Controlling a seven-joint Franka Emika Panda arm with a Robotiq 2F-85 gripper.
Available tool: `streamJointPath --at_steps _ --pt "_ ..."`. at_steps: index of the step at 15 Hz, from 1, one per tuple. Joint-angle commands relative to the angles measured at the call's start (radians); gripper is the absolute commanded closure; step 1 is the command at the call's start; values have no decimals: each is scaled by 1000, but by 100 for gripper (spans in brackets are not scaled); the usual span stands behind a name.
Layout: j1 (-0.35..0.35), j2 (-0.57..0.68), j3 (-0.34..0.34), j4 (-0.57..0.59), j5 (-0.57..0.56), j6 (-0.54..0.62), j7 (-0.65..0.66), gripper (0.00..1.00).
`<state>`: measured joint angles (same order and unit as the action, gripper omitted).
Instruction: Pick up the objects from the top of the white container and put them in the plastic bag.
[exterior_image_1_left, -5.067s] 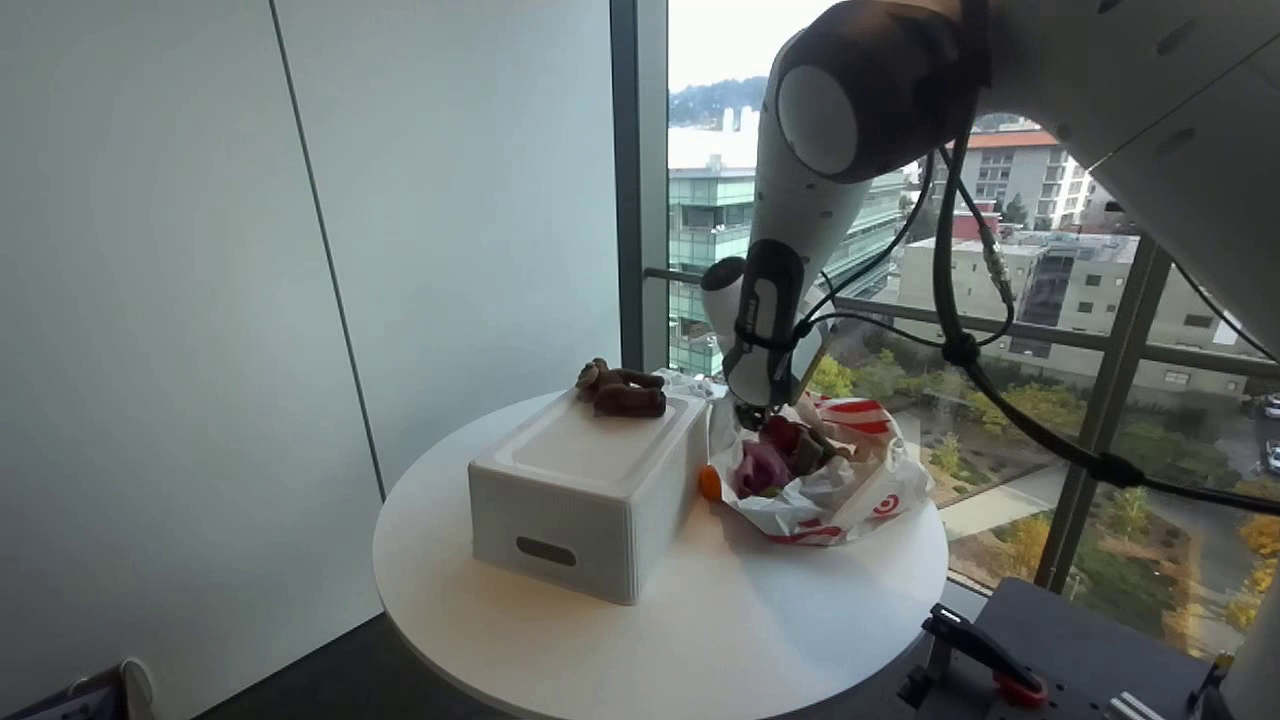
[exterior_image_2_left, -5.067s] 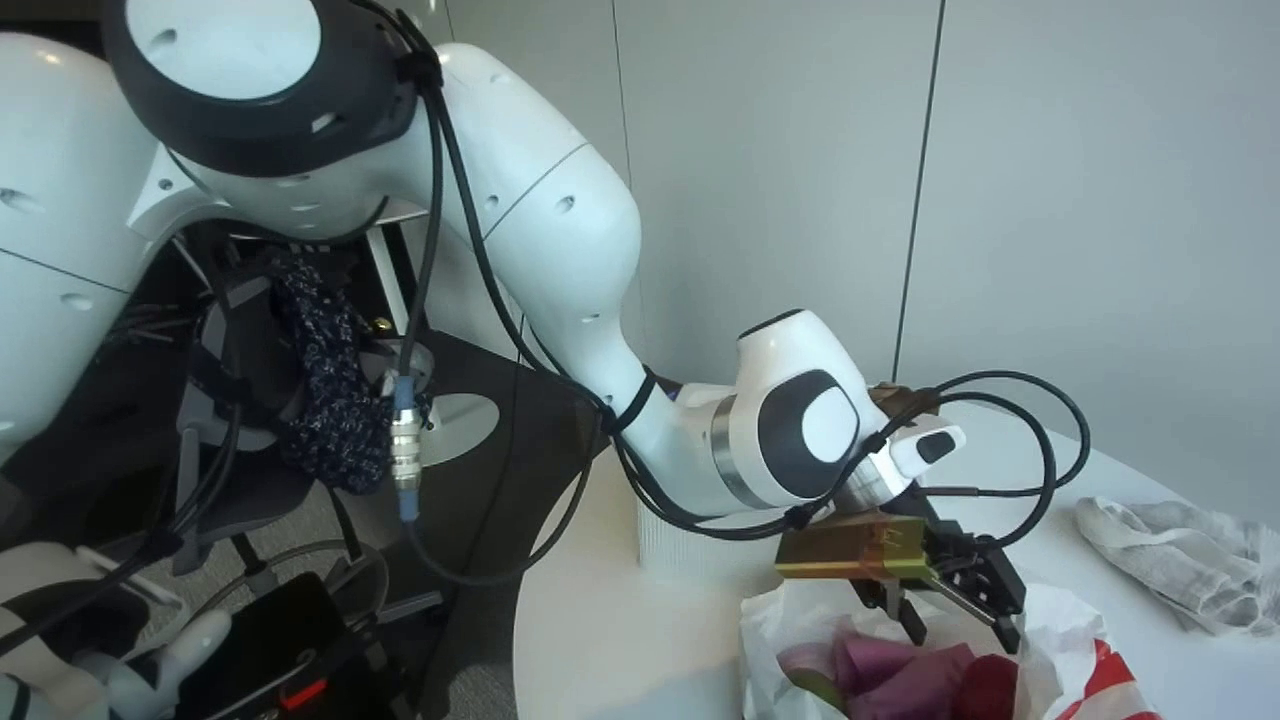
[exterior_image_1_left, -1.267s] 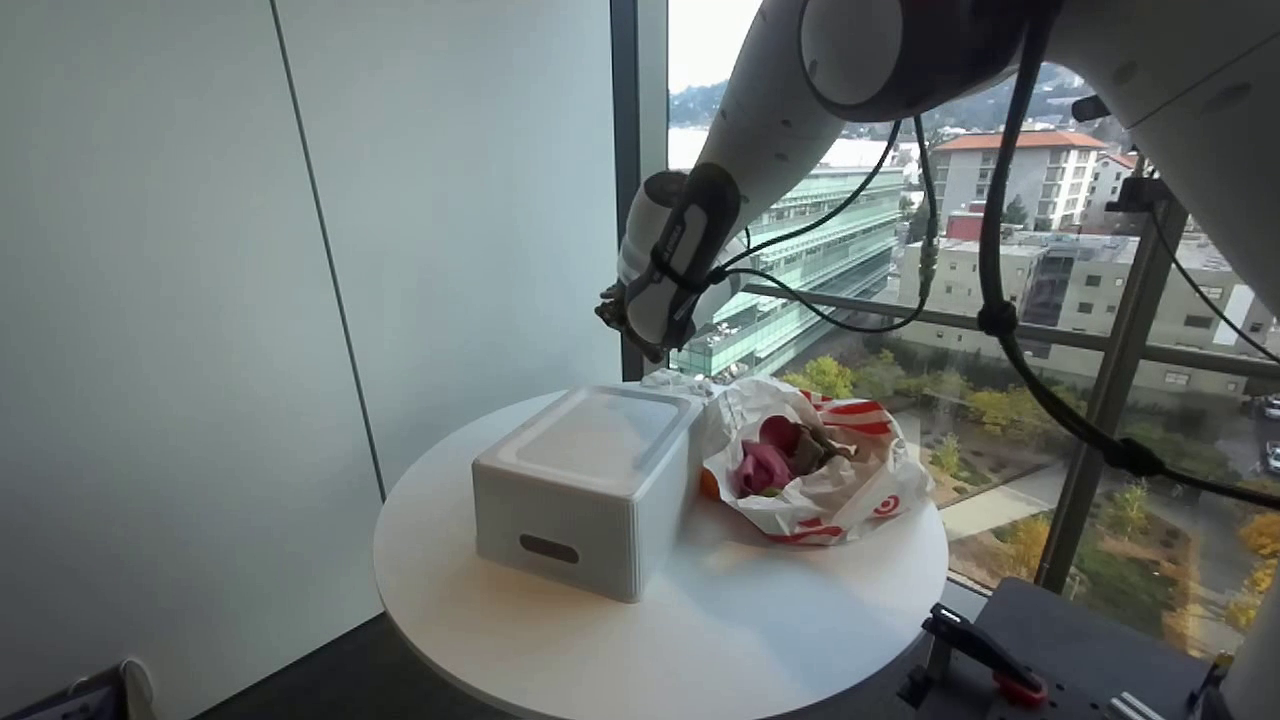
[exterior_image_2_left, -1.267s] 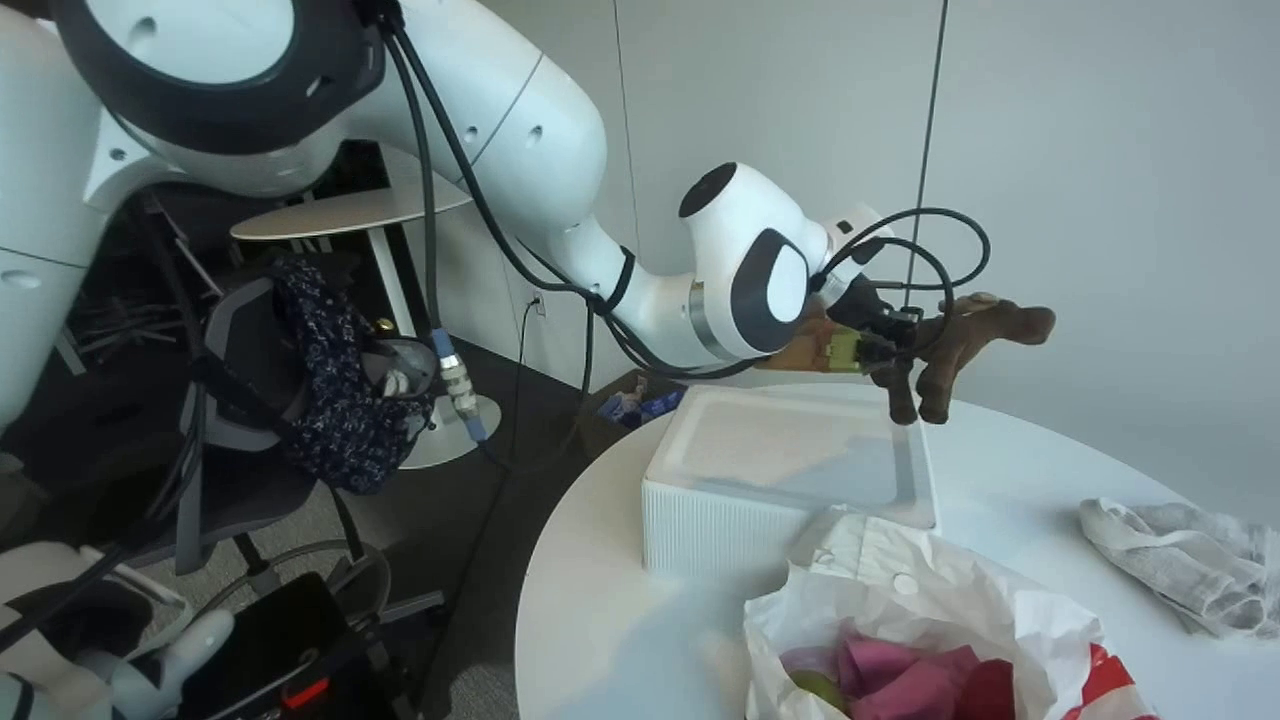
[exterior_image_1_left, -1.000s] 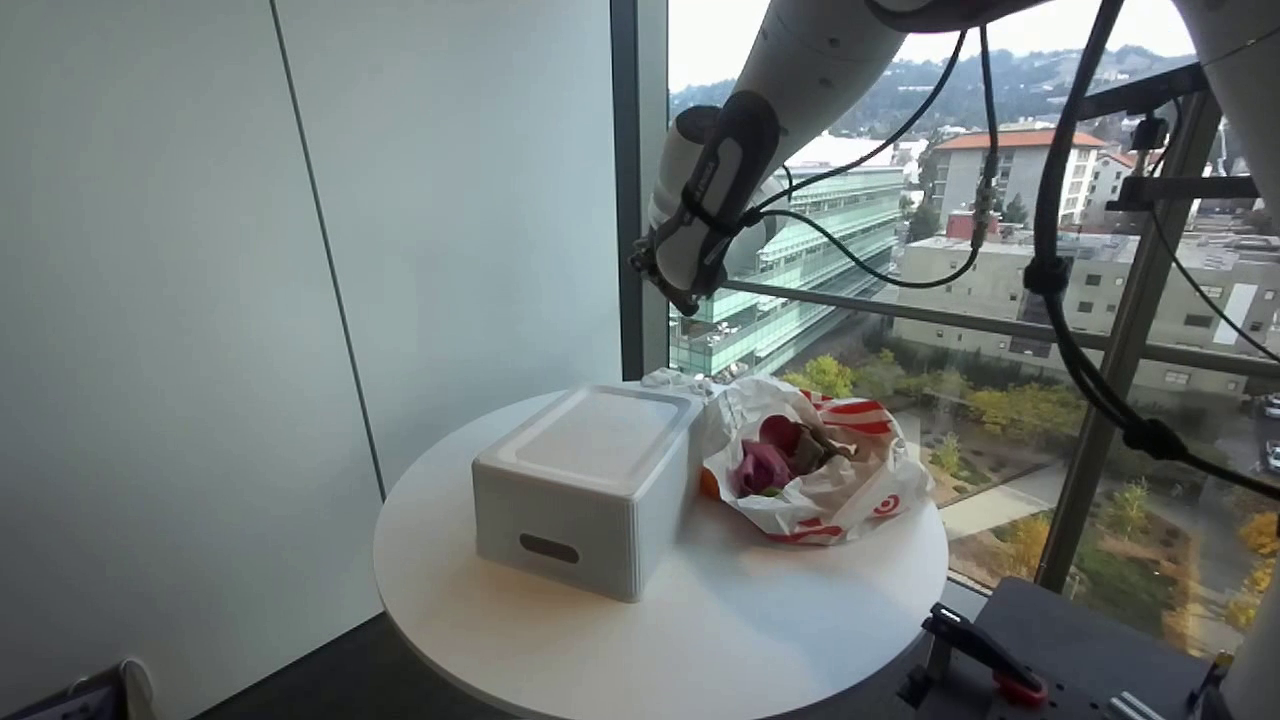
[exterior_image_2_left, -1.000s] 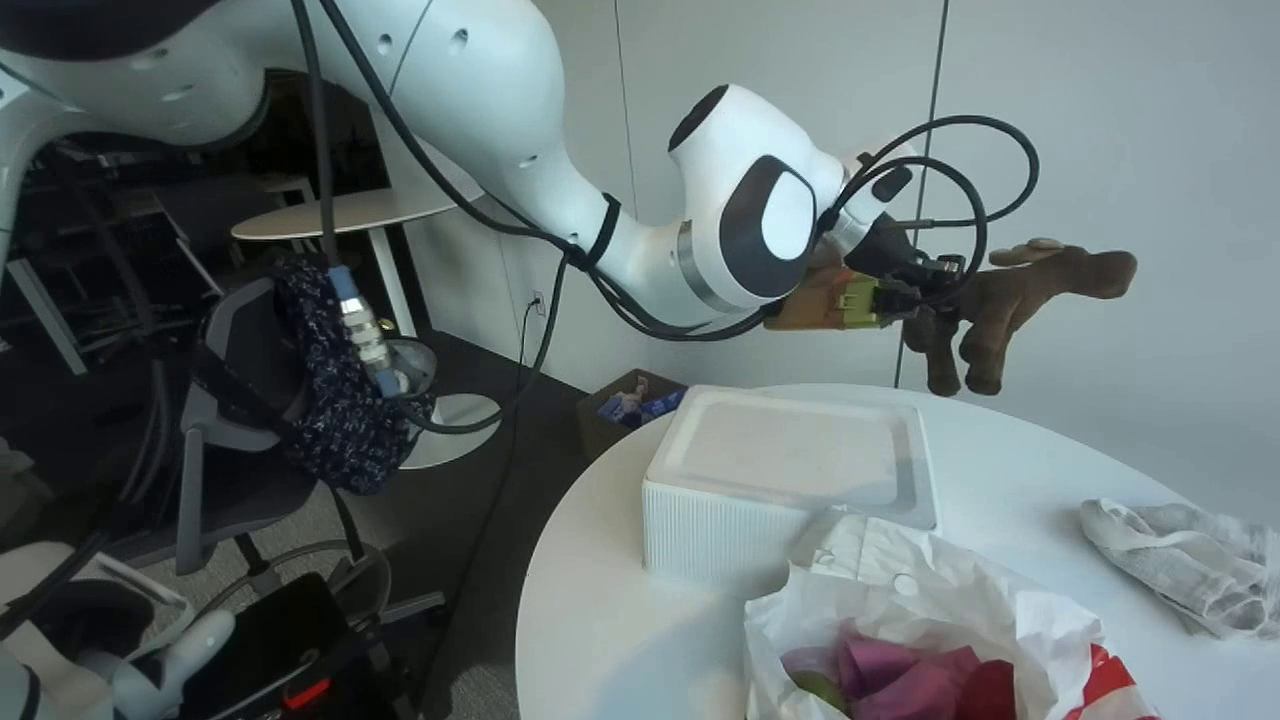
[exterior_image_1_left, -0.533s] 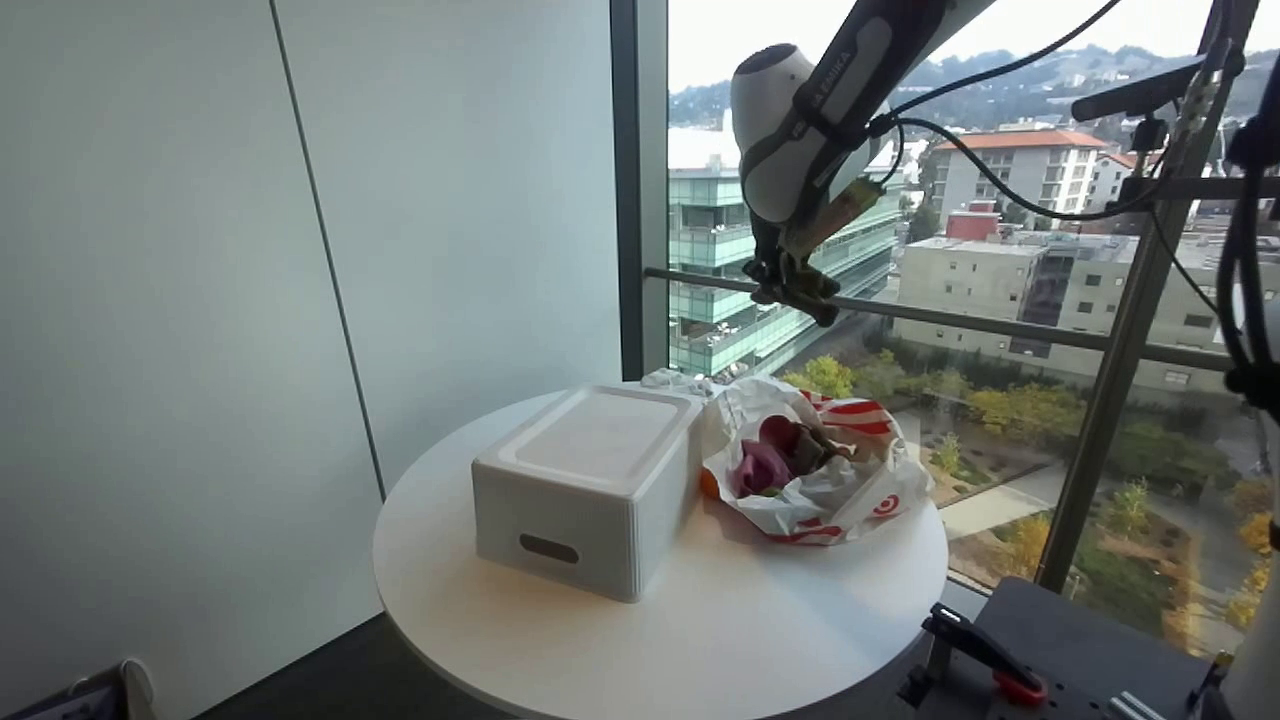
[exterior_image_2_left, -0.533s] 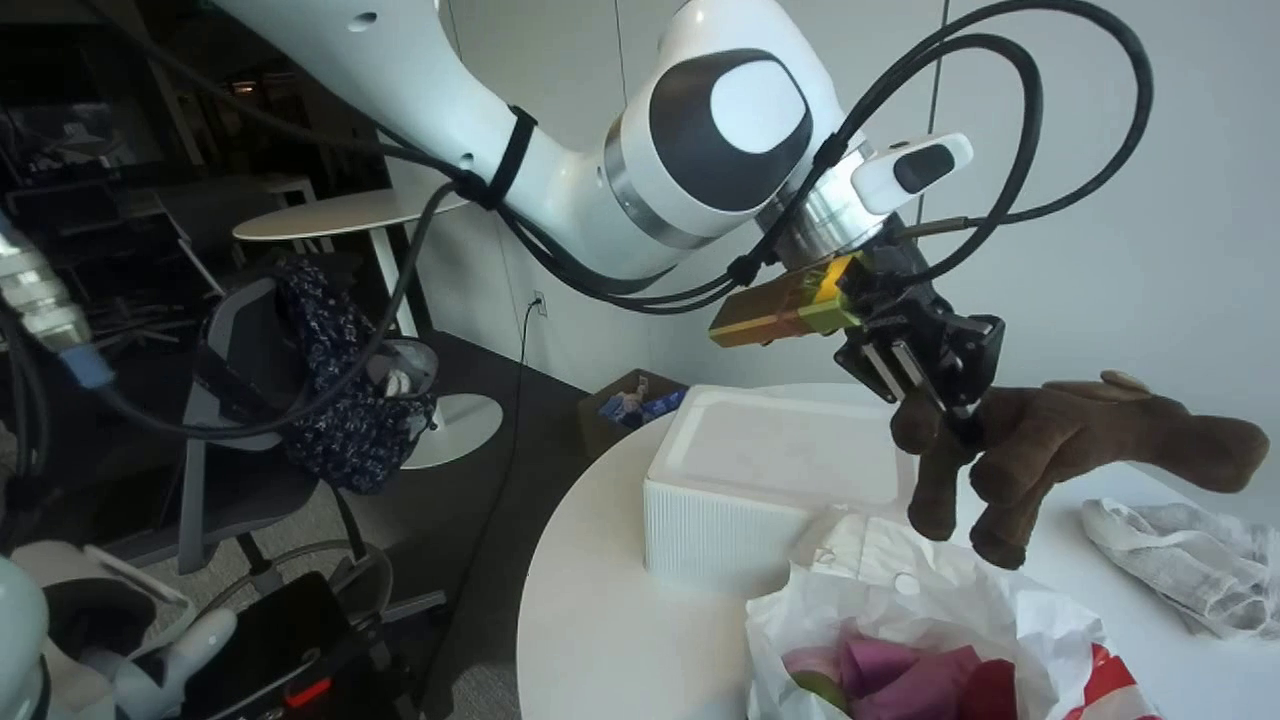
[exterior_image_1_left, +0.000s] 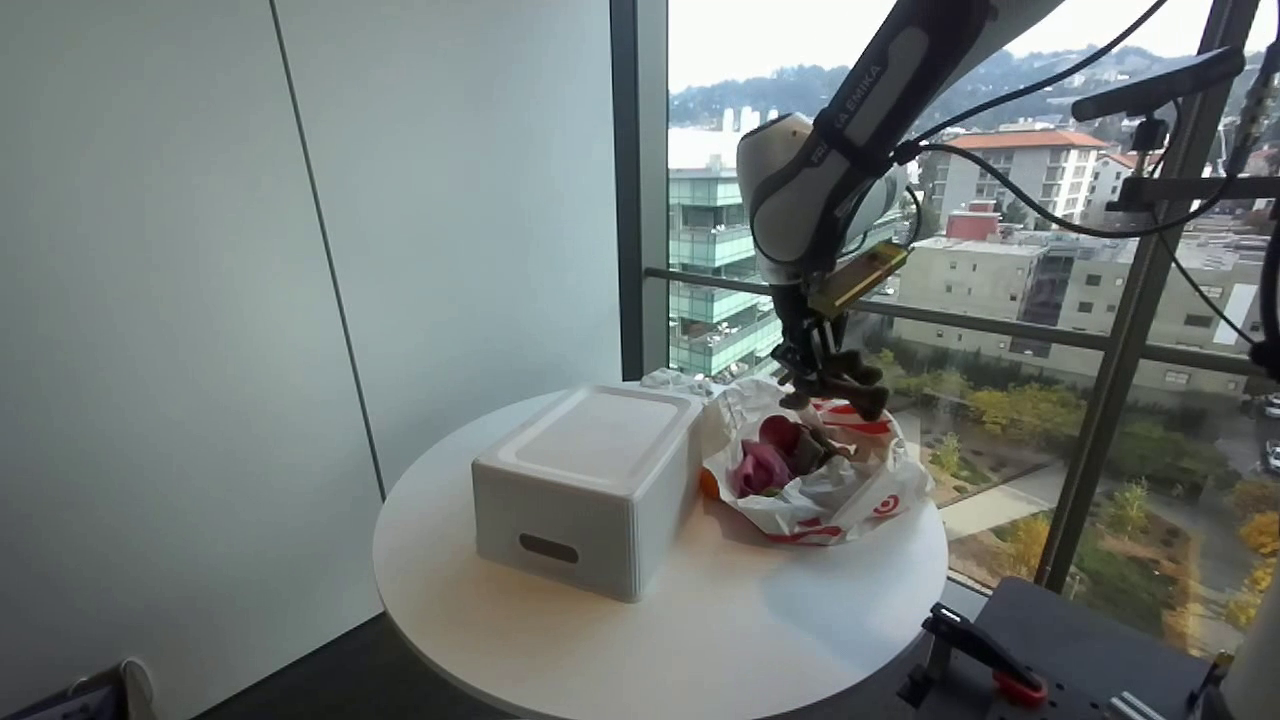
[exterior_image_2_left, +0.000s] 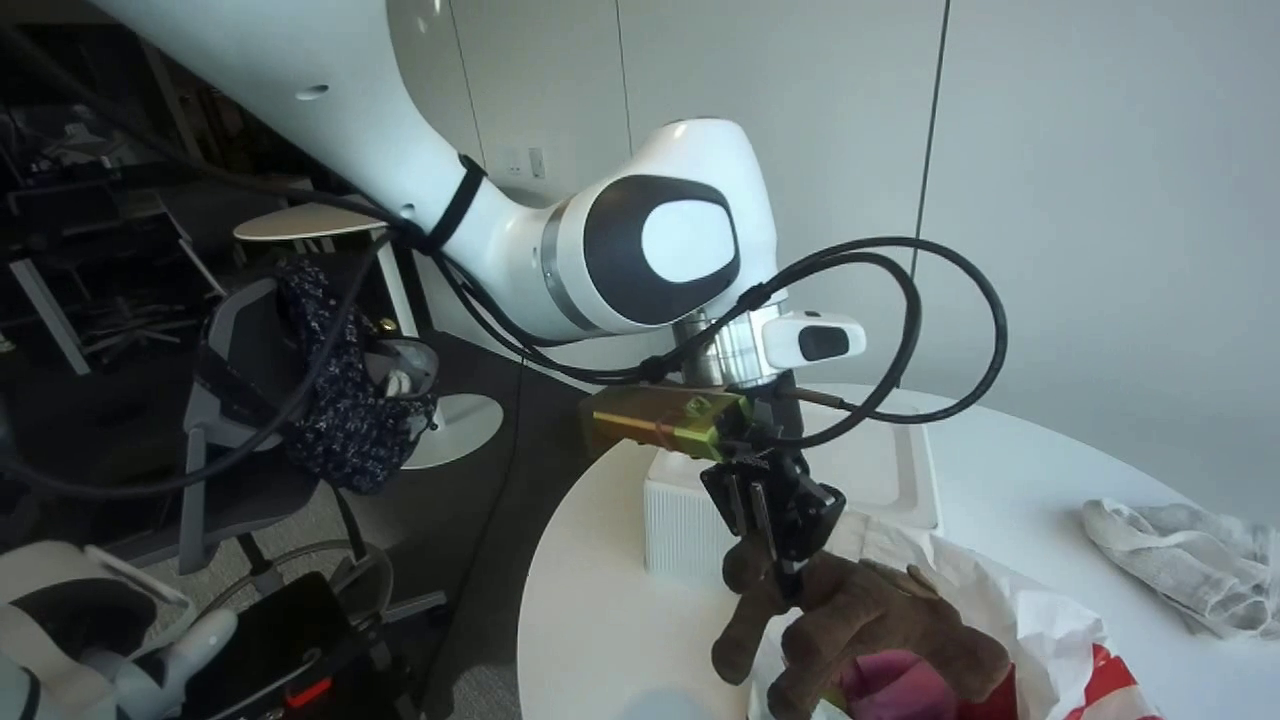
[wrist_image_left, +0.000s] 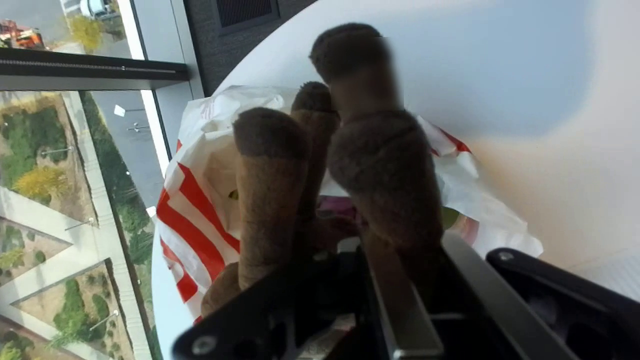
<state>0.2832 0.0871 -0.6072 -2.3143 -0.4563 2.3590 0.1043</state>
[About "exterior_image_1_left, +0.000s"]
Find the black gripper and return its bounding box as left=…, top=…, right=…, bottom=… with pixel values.
left=770, top=277, right=891, bottom=422

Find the white plastic bag red print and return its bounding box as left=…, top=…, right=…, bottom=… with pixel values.
left=697, top=375, right=930, bottom=548

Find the white foam container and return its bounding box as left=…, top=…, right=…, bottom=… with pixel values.
left=466, top=380, right=711, bottom=603

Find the dark window mullion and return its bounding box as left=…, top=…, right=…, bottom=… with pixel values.
left=608, top=0, right=671, bottom=385

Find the grey slanted metal pole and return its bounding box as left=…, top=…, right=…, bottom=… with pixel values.
left=1036, top=0, right=1265, bottom=593

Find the black flat equipment case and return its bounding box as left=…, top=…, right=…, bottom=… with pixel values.
left=977, top=574, right=1233, bottom=720

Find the grey framed panel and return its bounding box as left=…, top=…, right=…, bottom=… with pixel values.
left=0, top=653, right=160, bottom=720

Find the horizontal window rail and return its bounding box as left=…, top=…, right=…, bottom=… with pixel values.
left=645, top=265, right=1280, bottom=385

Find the black looped camera cable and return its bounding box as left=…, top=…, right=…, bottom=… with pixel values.
left=889, top=0, right=1174, bottom=249

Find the black clamp red handle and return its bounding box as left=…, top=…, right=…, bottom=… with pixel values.
left=900, top=599, right=1056, bottom=711

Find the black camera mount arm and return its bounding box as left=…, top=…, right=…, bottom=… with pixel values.
left=1069, top=44, right=1254, bottom=215

